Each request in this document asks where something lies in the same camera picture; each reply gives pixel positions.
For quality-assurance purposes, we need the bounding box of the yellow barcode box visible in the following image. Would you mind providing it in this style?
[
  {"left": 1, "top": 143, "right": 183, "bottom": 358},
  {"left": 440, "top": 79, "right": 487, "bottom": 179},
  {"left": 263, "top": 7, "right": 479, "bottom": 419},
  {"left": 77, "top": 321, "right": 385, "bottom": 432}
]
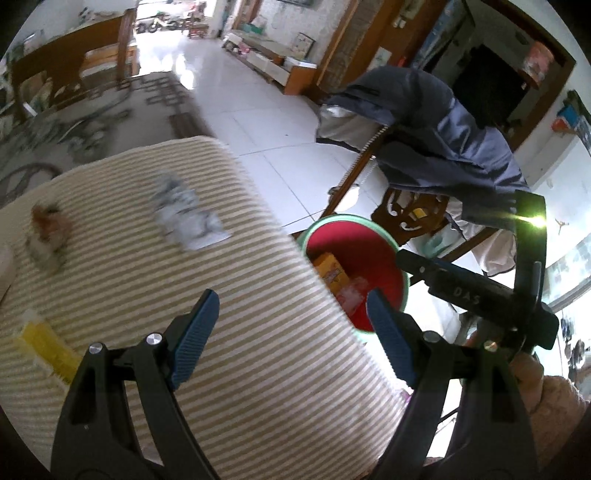
[{"left": 15, "top": 321, "right": 82, "bottom": 386}]

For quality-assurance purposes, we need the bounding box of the red brown paper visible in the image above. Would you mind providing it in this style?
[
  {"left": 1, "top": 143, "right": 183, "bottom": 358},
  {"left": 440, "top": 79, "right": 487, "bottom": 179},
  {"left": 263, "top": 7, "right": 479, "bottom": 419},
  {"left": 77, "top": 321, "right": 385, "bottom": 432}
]
[{"left": 25, "top": 204, "right": 72, "bottom": 274}]

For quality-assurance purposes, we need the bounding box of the blue grey paper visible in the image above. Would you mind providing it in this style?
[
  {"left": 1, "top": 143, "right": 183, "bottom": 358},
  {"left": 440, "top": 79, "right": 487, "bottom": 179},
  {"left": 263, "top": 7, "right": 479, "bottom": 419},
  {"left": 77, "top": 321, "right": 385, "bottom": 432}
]
[{"left": 151, "top": 174, "right": 231, "bottom": 251}]

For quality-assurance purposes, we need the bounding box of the pink foil snack bag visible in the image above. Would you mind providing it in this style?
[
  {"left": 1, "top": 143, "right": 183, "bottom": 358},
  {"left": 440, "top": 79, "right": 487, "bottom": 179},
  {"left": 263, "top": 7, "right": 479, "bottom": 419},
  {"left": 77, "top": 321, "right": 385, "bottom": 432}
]
[{"left": 337, "top": 277, "right": 370, "bottom": 318}]

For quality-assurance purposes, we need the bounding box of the beige fuzzy sleeve forearm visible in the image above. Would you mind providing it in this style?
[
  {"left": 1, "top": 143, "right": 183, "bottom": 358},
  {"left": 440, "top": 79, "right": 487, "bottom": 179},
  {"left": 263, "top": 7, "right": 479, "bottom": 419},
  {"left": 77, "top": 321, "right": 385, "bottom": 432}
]
[{"left": 530, "top": 376, "right": 590, "bottom": 468}]

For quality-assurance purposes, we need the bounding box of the red green trash bin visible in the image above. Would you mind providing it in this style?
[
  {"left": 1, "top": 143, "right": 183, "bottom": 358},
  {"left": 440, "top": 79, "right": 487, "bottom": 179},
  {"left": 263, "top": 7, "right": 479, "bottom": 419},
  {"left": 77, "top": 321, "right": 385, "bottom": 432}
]
[{"left": 297, "top": 214, "right": 410, "bottom": 311}]

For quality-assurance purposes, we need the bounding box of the right hand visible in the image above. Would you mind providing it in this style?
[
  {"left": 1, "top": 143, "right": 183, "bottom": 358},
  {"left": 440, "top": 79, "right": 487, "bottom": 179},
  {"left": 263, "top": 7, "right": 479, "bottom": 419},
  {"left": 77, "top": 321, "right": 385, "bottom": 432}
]
[{"left": 509, "top": 351, "right": 544, "bottom": 413}]

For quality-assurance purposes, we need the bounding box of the wooden chair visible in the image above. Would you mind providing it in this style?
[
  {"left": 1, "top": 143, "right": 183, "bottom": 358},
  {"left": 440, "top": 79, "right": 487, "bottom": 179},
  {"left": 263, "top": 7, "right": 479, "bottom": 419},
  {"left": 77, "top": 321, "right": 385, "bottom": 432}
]
[{"left": 315, "top": 124, "right": 516, "bottom": 277}]

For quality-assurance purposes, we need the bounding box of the striped beige table cloth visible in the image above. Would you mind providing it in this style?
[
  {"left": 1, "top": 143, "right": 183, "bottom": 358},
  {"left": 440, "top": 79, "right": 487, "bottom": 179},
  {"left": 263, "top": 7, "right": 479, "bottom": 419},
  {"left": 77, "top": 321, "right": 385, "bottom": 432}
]
[{"left": 1, "top": 137, "right": 405, "bottom": 479}]

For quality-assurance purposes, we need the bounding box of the dark blue jacket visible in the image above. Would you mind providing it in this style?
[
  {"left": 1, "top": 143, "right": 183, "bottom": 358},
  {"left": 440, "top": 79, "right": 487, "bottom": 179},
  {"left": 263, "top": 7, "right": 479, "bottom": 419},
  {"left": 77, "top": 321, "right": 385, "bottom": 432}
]
[{"left": 315, "top": 65, "right": 528, "bottom": 230}]

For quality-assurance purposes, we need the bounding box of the patterned grey rug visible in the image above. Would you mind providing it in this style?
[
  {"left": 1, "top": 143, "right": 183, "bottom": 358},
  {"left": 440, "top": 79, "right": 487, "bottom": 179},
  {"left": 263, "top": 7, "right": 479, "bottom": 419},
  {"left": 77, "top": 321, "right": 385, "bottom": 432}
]
[{"left": 1, "top": 72, "right": 213, "bottom": 206}]

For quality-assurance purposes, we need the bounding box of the low tv cabinet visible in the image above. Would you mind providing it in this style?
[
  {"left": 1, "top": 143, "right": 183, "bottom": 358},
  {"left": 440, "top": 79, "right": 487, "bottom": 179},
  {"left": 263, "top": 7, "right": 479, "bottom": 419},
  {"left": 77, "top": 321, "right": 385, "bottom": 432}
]
[{"left": 222, "top": 30, "right": 317, "bottom": 96}]

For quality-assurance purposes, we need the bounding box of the wooden bench sofa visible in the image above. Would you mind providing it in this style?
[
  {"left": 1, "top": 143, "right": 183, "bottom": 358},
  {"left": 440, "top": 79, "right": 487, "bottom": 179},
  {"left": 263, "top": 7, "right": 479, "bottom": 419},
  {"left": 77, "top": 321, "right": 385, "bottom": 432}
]
[{"left": 10, "top": 8, "right": 136, "bottom": 122}]

